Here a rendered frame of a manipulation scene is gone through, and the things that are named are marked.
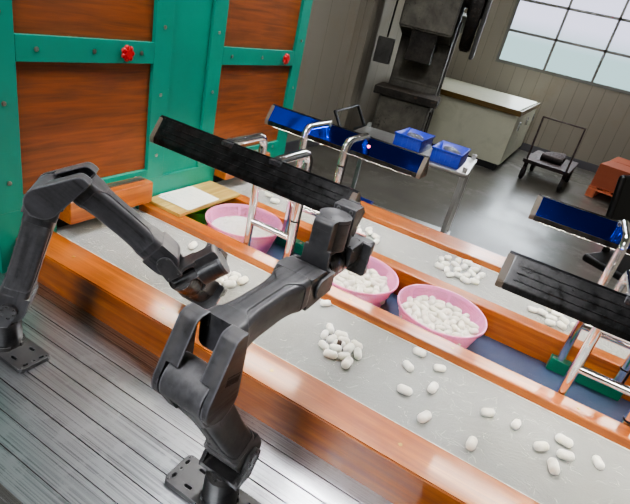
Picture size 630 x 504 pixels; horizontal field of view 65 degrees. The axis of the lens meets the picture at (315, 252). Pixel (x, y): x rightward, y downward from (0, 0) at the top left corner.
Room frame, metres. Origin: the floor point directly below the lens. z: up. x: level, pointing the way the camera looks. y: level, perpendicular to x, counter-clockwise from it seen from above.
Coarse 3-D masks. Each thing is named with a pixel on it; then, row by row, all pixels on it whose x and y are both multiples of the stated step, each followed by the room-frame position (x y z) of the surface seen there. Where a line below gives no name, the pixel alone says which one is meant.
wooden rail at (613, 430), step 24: (168, 216) 1.43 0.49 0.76; (216, 240) 1.35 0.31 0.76; (264, 264) 1.28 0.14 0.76; (336, 288) 1.23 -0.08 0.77; (360, 312) 1.15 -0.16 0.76; (384, 312) 1.16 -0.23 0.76; (408, 336) 1.09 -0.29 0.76; (432, 336) 1.10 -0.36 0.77; (456, 360) 1.04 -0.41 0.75; (480, 360) 1.05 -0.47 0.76; (504, 384) 0.99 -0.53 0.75; (528, 384) 0.99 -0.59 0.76; (552, 408) 0.94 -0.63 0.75; (576, 408) 0.95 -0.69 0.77; (600, 432) 0.90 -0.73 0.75; (624, 432) 0.90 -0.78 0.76
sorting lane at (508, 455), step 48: (96, 240) 1.22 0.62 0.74; (192, 240) 1.36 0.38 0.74; (240, 288) 1.15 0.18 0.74; (288, 336) 0.99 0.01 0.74; (384, 336) 1.09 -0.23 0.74; (336, 384) 0.86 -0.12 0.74; (384, 384) 0.90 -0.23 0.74; (480, 384) 0.98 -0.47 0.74; (432, 432) 0.78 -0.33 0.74; (480, 432) 0.82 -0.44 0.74; (528, 432) 0.85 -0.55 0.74; (576, 432) 0.89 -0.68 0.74; (528, 480) 0.72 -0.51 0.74; (576, 480) 0.75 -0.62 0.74; (624, 480) 0.78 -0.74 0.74
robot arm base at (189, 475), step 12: (192, 456) 0.64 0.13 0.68; (180, 468) 0.61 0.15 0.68; (192, 468) 0.61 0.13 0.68; (204, 468) 0.62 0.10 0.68; (168, 480) 0.58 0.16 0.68; (180, 480) 0.58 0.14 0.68; (192, 480) 0.59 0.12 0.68; (204, 480) 0.56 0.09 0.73; (216, 480) 0.55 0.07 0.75; (180, 492) 0.56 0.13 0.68; (192, 492) 0.57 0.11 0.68; (204, 492) 0.55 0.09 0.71; (216, 492) 0.54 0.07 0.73; (228, 492) 0.55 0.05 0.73; (240, 492) 0.59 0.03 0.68
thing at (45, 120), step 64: (0, 0) 1.10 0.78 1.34; (64, 0) 1.25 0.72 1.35; (128, 0) 1.43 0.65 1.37; (192, 0) 1.65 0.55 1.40; (256, 0) 1.96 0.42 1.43; (0, 64) 1.09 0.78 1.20; (64, 64) 1.25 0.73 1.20; (128, 64) 1.44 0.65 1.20; (192, 64) 1.68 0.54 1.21; (256, 64) 2.00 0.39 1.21; (0, 128) 1.08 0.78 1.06; (64, 128) 1.25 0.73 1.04; (128, 128) 1.45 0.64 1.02; (256, 128) 2.08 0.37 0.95; (0, 192) 1.07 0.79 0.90
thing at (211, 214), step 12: (228, 204) 1.63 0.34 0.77; (240, 204) 1.66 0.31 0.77; (216, 216) 1.58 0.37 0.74; (228, 216) 1.62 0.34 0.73; (264, 216) 1.65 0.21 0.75; (276, 216) 1.63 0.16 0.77; (216, 228) 1.42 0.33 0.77; (276, 228) 1.59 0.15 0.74; (240, 240) 1.41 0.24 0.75; (252, 240) 1.42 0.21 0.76; (264, 240) 1.45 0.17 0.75; (264, 252) 1.49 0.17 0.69
